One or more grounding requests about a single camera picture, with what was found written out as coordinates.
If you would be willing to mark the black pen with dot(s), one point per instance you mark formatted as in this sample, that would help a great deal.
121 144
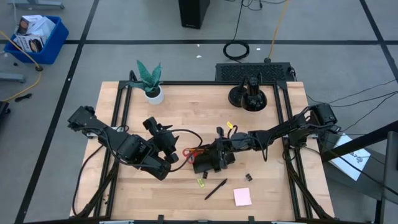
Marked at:
216 188

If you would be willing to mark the yellow eraser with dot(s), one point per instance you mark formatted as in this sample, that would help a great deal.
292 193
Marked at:
200 182

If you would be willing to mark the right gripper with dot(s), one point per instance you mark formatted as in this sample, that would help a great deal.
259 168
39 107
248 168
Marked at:
222 149

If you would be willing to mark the black aluminium table frame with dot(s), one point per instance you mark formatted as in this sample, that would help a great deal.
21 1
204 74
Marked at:
202 83

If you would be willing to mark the pink sticky note pad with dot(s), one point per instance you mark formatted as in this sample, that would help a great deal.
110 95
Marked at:
242 196

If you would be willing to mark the green plant in white pot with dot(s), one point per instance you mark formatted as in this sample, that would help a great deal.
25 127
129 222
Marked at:
154 96

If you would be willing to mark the silver corner bracket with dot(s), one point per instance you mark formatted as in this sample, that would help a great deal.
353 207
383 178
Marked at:
289 222
116 222

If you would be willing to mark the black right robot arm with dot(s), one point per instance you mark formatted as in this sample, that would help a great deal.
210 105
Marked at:
289 127

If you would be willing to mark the black mesh desk organizer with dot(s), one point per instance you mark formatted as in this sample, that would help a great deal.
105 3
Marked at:
202 168

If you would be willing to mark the black metal stand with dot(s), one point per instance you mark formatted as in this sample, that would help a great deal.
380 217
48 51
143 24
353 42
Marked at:
357 143

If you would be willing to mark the black perforated case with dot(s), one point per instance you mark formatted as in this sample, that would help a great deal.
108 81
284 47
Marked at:
255 72

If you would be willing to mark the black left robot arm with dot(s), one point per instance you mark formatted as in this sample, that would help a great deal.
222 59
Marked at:
124 146

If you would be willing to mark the white printed box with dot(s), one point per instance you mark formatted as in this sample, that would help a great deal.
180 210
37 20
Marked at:
40 26
29 43

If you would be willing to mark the black desk lamp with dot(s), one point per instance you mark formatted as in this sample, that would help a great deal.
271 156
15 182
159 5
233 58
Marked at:
253 99

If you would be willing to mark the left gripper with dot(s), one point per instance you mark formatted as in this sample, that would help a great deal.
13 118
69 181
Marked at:
163 140

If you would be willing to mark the white paper sheet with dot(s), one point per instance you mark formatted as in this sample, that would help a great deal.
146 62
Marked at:
351 158

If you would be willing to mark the orange pencil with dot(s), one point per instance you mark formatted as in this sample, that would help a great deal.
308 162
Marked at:
197 151

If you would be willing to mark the blue plastic bin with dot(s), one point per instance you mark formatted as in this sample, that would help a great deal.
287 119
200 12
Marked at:
53 46

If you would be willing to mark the black table edge clamp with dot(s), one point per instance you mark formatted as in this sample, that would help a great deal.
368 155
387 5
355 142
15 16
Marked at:
251 219
160 218

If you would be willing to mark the black computer tower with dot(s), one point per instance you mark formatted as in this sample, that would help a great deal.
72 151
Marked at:
193 14

